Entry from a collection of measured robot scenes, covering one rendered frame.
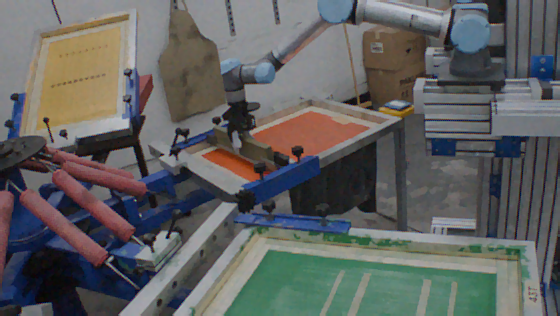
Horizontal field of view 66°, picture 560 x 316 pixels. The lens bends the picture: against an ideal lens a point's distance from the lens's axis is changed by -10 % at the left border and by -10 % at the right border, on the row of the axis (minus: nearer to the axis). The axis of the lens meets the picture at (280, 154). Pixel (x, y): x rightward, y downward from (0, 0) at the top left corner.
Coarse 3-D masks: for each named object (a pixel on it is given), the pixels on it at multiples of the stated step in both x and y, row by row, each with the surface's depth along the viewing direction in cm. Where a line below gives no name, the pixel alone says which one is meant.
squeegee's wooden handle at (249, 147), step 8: (216, 128) 195; (224, 128) 193; (216, 136) 197; (224, 136) 191; (240, 136) 183; (224, 144) 194; (248, 144) 177; (256, 144) 173; (264, 144) 172; (240, 152) 185; (248, 152) 180; (256, 152) 175; (264, 152) 170; (272, 152) 171; (272, 160) 172
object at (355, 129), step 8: (336, 128) 205; (344, 128) 203; (352, 128) 202; (360, 128) 201; (368, 128) 199; (344, 136) 195; (352, 136) 194; (328, 144) 190; (336, 144) 189; (280, 152) 190; (288, 152) 189; (312, 152) 185; (320, 152) 185; (296, 160) 181; (232, 168) 183; (240, 168) 182; (248, 168) 181; (240, 176) 175; (248, 176) 174; (256, 176) 173
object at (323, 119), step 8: (312, 112) 227; (288, 120) 222; (296, 120) 220; (312, 120) 218; (320, 120) 216; (328, 120) 214; (272, 128) 215; (280, 128) 214; (256, 136) 209; (216, 152) 199; (224, 152) 198; (208, 160) 193; (216, 160) 192; (224, 160) 191; (232, 160) 189; (240, 160) 188
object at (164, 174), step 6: (156, 174) 166; (162, 174) 166; (168, 174) 165; (180, 174) 168; (138, 180) 164; (144, 180) 163; (150, 180) 163; (156, 180) 163; (162, 180) 164; (174, 180) 167; (180, 180) 169; (150, 186) 162; (156, 186) 163; (162, 186) 165; (156, 192) 164
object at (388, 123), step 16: (272, 112) 224; (288, 112) 228; (352, 112) 214; (368, 112) 207; (384, 128) 189; (208, 144) 205; (352, 144) 180; (320, 160) 171; (336, 160) 177; (224, 176) 169
